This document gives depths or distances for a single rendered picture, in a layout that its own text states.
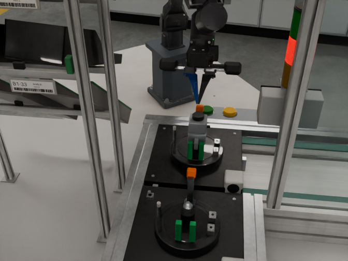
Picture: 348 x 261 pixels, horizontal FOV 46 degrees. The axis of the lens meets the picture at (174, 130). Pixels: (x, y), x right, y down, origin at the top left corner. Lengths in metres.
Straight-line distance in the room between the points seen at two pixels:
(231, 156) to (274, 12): 3.10
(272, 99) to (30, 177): 0.73
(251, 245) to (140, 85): 0.89
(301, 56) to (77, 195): 0.70
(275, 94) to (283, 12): 3.28
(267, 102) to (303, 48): 0.14
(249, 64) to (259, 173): 2.59
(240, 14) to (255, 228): 3.34
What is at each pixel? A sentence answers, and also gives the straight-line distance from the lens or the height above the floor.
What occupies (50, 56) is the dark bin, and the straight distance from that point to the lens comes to 0.81.
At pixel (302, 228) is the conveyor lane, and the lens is 1.04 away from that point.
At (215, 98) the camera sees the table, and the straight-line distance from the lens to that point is 1.52.
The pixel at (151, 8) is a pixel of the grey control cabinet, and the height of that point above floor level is 0.19.
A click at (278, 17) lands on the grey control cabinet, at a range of 4.12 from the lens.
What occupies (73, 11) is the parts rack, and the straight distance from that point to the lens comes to 0.70.
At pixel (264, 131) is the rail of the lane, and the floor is 0.96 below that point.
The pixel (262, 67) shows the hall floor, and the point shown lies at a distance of 3.66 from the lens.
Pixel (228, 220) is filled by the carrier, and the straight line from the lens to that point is 0.93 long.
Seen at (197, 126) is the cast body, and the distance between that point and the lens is 1.00.
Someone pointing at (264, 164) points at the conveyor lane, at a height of 0.92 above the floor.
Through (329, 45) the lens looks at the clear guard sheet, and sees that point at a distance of 0.77.
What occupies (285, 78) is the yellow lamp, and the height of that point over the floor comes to 1.28.
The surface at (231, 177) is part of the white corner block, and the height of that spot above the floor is 0.99.
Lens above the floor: 1.66
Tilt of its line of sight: 37 degrees down
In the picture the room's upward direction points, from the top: straight up
